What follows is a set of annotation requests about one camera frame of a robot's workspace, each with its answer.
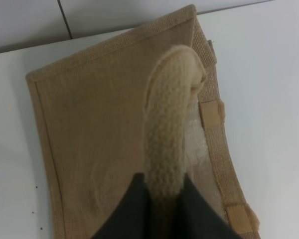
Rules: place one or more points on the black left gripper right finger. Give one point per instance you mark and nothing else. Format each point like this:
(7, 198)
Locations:
(196, 218)

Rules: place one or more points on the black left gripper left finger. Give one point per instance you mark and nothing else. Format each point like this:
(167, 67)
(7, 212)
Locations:
(131, 218)

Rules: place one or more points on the brown linen tote bag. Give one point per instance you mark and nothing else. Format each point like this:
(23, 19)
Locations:
(145, 101)

